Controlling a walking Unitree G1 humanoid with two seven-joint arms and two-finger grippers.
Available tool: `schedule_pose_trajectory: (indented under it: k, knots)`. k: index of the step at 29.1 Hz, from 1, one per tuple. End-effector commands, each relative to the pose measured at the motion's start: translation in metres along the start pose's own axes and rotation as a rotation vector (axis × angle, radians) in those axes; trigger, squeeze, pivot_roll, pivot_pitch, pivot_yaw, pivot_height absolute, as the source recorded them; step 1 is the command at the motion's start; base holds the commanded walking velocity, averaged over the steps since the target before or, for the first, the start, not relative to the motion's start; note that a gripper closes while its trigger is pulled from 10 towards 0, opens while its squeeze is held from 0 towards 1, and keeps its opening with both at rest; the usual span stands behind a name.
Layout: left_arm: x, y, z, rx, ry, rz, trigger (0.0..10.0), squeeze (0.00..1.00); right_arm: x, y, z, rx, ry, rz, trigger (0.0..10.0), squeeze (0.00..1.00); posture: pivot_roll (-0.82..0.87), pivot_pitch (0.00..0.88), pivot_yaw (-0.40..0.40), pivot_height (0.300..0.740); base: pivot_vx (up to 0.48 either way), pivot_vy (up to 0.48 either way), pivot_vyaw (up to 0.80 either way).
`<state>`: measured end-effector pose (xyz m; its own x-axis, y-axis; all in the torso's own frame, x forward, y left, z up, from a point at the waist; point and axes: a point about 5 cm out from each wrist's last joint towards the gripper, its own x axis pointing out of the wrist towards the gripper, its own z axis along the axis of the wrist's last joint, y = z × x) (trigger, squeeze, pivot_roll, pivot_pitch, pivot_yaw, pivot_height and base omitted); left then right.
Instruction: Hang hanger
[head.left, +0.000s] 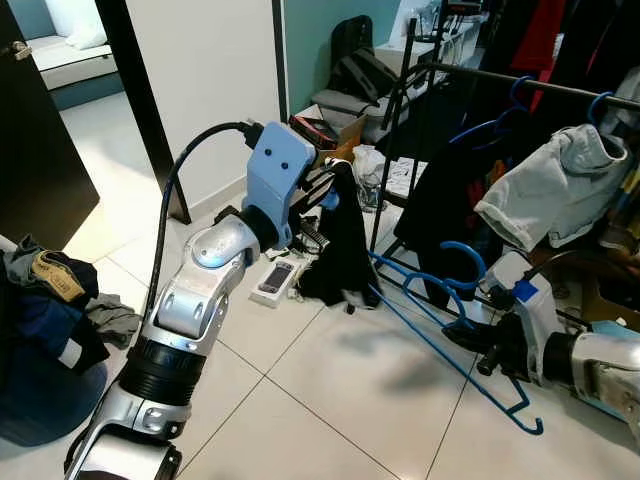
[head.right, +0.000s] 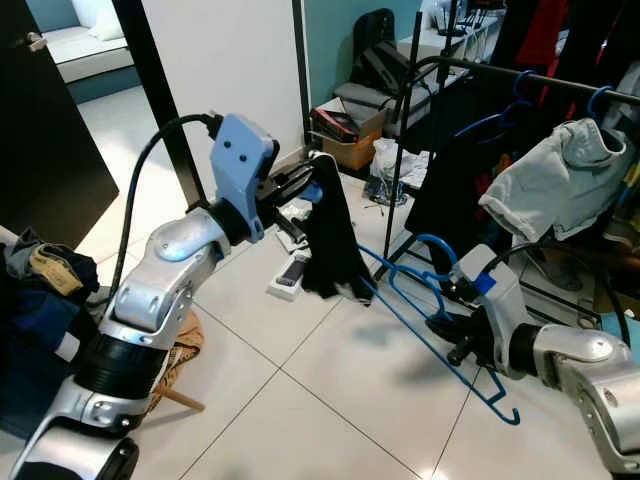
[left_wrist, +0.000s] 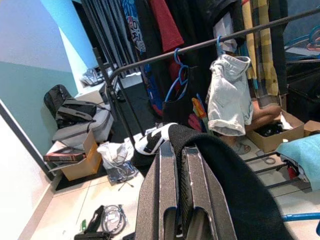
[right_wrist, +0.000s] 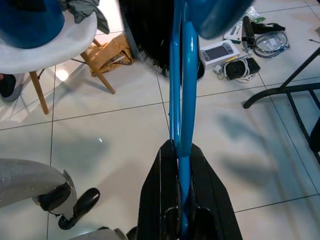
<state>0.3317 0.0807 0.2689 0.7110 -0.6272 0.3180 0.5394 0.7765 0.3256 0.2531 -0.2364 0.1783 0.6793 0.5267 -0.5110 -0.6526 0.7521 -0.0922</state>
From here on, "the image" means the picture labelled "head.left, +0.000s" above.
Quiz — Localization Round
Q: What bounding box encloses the silver door handle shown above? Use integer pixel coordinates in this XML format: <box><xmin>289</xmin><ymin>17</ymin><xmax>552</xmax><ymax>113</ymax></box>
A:
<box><xmin>0</xmin><ymin>40</ymin><xmax>33</xmax><ymax>61</ymax></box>

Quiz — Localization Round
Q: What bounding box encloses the red garment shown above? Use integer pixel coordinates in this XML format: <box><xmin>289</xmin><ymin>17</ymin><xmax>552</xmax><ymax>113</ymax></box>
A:
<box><xmin>505</xmin><ymin>0</ymin><xmax>573</xmax><ymax>79</ymax></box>

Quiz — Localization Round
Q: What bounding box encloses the black garment white lettered band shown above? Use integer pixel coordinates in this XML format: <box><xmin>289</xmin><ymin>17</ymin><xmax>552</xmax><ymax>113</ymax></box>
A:
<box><xmin>297</xmin><ymin>158</ymin><xmax>384</xmax><ymax>314</ymax></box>

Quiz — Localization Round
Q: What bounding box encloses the grey-green garment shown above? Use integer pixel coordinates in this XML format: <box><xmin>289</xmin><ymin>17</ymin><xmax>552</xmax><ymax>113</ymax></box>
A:
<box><xmin>85</xmin><ymin>295</ymin><xmax>143</xmax><ymax>351</ymax></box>

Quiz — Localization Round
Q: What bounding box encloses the black door frame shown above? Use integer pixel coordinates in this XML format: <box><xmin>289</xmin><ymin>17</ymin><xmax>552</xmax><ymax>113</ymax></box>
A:
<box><xmin>95</xmin><ymin>0</ymin><xmax>193</xmax><ymax>225</ymax></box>

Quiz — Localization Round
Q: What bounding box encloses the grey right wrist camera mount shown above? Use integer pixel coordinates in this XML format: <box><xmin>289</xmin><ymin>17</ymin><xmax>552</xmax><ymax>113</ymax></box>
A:
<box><xmin>487</xmin><ymin>250</ymin><xmax>563</xmax><ymax>386</ymax></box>

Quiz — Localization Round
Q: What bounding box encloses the white shelf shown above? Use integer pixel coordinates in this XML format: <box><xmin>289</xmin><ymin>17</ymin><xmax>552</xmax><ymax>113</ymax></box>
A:
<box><xmin>385</xmin><ymin>0</ymin><xmax>486</xmax><ymax>76</ymax></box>

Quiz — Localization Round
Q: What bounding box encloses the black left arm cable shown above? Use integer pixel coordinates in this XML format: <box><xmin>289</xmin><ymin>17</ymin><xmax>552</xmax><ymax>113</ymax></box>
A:
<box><xmin>143</xmin><ymin>120</ymin><xmax>266</xmax><ymax>321</ymax></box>

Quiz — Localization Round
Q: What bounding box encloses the crumpled clear plastic bag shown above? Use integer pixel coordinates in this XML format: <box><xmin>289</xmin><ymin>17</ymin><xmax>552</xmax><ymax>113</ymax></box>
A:
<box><xmin>350</xmin><ymin>145</ymin><xmax>393</xmax><ymax>213</ymax></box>

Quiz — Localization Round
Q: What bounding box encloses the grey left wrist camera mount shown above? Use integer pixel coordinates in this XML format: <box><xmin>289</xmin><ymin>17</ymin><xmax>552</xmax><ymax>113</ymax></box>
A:
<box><xmin>243</xmin><ymin>120</ymin><xmax>319</xmax><ymax>251</ymax></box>

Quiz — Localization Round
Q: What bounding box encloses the black red flat box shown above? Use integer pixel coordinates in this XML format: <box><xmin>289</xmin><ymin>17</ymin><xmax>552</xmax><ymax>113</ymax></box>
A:
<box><xmin>290</xmin><ymin>115</ymin><xmax>339</xmax><ymax>149</ymax></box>

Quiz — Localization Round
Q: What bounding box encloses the white device box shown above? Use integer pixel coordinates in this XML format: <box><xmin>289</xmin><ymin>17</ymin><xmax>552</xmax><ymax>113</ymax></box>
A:
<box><xmin>250</xmin><ymin>258</ymin><xmax>301</xmax><ymax>308</ymax></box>

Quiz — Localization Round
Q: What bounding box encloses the light grey garment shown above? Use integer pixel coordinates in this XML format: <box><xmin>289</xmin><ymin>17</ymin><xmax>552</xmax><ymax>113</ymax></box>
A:
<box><xmin>473</xmin><ymin>125</ymin><xmax>633</xmax><ymax>251</ymax></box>

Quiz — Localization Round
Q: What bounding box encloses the black backpack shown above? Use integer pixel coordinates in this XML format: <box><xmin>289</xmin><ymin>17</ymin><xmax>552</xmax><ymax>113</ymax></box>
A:
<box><xmin>330</xmin><ymin>15</ymin><xmax>376</xmax><ymax>66</ymax></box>

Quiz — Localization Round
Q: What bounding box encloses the black grey striped bag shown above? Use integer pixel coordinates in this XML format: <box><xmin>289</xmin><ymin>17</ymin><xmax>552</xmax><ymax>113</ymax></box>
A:
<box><xmin>335</xmin><ymin>50</ymin><xmax>401</xmax><ymax>106</ymax></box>

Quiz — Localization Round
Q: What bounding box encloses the blue bucket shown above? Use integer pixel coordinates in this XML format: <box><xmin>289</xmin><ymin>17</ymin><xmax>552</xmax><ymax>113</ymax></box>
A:
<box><xmin>0</xmin><ymin>345</ymin><xmax>109</xmax><ymax>448</ymax></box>

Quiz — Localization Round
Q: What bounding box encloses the black clothes pile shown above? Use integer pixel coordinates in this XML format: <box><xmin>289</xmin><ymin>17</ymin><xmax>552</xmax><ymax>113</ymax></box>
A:
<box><xmin>0</xmin><ymin>235</ymin><xmax>113</xmax><ymax>376</ymax></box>

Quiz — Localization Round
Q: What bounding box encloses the black door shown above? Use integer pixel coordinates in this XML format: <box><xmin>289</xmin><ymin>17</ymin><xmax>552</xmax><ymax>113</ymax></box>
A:
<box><xmin>0</xmin><ymin>0</ymin><xmax>101</xmax><ymax>251</ymax></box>

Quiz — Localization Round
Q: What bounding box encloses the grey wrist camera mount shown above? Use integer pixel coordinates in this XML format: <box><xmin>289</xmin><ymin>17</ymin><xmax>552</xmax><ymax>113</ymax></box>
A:
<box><xmin>487</xmin><ymin>250</ymin><xmax>563</xmax><ymax>386</ymax></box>
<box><xmin>243</xmin><ymin>120</ymin><xmax>319</xmax><ymax>251</ymax></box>

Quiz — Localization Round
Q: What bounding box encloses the brown cardboard box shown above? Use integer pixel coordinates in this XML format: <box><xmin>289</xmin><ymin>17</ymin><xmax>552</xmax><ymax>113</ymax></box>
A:
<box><xmin>288</xmin><ymin>112</ymin><xmax>369</xmax><ymax>153</ymax></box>

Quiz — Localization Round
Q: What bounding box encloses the large black garment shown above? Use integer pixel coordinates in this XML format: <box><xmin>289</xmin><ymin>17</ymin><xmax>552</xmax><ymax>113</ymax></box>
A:
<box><xmin>545</xmin><ymin>0</ymin><xmax>640</xmax><ymax>101</ymax></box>

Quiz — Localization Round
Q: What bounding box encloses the black metal clothes rack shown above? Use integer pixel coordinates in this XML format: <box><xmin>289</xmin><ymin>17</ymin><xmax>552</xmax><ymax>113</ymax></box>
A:
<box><xmin>368</xmin><ymin>15</ymin><xmax>640</xmax><ymax>346</ymax></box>

